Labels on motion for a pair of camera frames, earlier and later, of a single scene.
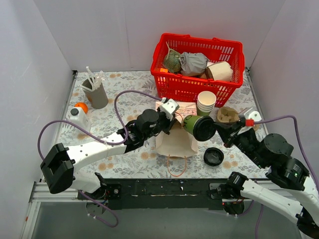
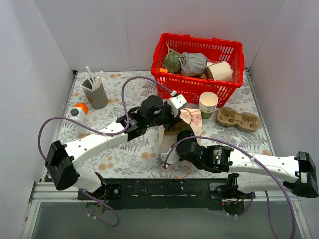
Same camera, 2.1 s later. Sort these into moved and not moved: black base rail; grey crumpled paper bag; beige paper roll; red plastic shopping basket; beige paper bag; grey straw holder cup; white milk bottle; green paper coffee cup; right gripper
Moved: right gripper; green paper coffee cup; beige paper bag
Not moved: grey crumpled paper bag; beige paper roll; red plastic shopping basket; white milk bottle; grey straw holder cup; black base rail
